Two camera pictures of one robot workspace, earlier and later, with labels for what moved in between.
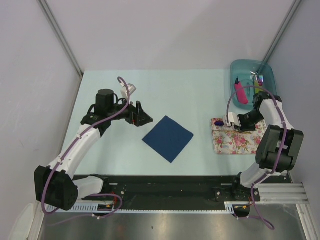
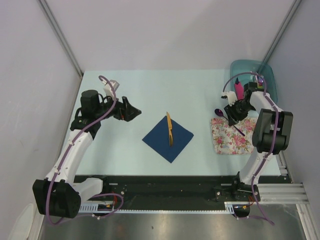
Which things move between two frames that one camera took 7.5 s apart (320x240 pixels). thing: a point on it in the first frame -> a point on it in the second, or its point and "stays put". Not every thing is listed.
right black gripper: [243, 127] -> [233, 117]
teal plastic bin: [246, 70] stays put
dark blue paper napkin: [168, 138] stays put
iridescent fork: [260, 80] stays put
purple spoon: [219, 123] -> [220, 113]
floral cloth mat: [227, 140] stays put
